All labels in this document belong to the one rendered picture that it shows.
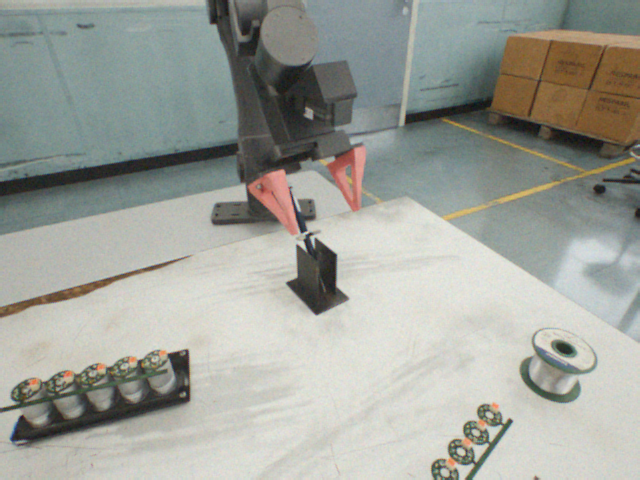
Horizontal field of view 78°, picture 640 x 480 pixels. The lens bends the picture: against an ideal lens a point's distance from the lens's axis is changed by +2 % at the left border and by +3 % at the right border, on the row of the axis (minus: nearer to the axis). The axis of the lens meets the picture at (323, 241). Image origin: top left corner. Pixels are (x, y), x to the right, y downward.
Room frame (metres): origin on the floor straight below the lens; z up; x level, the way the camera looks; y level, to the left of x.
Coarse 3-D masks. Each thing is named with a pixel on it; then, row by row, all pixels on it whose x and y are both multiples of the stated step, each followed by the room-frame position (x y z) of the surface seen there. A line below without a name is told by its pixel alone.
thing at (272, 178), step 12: (264, 168) 0.43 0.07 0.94; (276, 168) 0.44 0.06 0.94; (288, 168) 0.45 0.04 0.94; (300, 168) 0.46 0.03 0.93; (252, 180) 0.41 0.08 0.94; (264, 180) 0.39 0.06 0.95; (276, 180) 0.39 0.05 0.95; (252, 192) 0.42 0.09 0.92; (264, 192) 0.42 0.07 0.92; (276, 192) 0.38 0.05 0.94; (288, 192) 0.39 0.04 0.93; (264, 204) 0.41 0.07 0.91; (276, 204) 0.41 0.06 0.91; (288, 204) 0.39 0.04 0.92; (276, 216) 0.41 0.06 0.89; (288, 216) 0.38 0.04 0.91; (288, 228) 0.39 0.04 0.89
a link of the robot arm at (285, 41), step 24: (264, 0) 0.44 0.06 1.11; (288, 0) 0.44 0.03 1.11; (264, 24) 0.42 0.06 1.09; (288, 24) 0.43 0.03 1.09; (312, 24) 0.43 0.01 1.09; (240, 48) 0.50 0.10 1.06; (264, 48) 0.41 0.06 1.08; (288, 48) 0.41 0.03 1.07; (312, 48) 0.42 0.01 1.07; (264, 72) 0.44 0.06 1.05; (288, 72) 0.41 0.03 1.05
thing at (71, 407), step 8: (56, 384) 0.23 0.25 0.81; (72, 384) 0.23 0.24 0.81; (64, 392) 0.23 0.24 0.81; (56, 400) 0.22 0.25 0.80; (64, 400) 0.22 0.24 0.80; (72, 400) 0.23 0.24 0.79; (80, 400) 0.23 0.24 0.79; (88, 400) 0.24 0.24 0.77; (64, 408) 0.22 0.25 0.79; (72, 408) 0.23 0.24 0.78; (80, 408) 0.23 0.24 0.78; (64, 416) 0.22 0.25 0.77; (72, 416) 0.22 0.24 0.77
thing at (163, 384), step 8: (152, 360) 0.26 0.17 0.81; (168, 360) 0.26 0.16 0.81; (160, 368) 0.25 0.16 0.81; (168, 368) 0.26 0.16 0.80; (160, 376) 0.25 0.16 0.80; (168, 376) 0.25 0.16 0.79; (152, 384) 0.25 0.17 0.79; (160, 384) 0.25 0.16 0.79; (168, 384) 0.25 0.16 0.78; (176, 384) 0.26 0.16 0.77; (160, 392) 0.25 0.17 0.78; (168, 392) 0.25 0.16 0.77
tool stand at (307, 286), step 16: (304, 256) 0.43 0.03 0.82; (320, 256) 0.45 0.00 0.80; (336, 256) 0.42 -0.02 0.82; (304, 272) 0.43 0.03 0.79; (320, 272) 0.45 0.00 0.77; (336, 272) 0.42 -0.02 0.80; (304, 288) 0.43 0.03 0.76; (320, 288) 0.44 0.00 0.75; (336, 288) 0.42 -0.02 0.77; (320, 304) 0.40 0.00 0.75; (336, 304) 0.40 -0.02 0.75
